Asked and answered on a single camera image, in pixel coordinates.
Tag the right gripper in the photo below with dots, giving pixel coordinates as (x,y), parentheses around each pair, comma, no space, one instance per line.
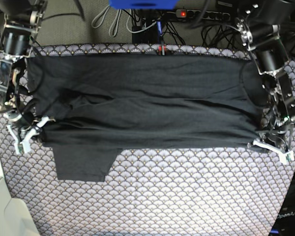
(22,124)

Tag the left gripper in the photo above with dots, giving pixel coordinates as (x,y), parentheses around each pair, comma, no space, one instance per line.
(275,134)

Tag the dark grey T-shirt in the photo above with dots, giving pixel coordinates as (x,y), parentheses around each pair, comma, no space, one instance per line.
(101,105)

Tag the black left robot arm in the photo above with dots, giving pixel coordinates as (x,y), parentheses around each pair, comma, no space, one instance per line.
(259,23)

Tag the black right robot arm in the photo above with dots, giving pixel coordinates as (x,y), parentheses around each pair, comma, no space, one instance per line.
(22,22)

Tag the white plastic bin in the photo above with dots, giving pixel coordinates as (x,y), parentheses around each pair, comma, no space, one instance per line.
(15,218)

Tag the red table clamp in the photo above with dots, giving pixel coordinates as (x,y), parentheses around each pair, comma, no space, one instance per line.
(162,49)

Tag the black power strip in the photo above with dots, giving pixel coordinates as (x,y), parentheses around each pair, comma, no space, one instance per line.
(208,15)

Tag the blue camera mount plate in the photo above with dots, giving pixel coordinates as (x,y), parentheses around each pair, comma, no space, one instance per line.
(143,4)

